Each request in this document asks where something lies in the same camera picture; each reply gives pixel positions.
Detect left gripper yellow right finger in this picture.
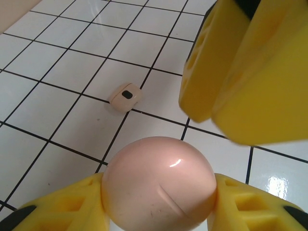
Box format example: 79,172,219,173
206,172,308,231

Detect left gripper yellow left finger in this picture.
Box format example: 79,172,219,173
0,172,111,231

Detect beige earbud charging case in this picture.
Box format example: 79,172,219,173
109,82,142,113

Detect pink round earbud charging case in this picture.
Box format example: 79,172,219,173
101,136,218,231

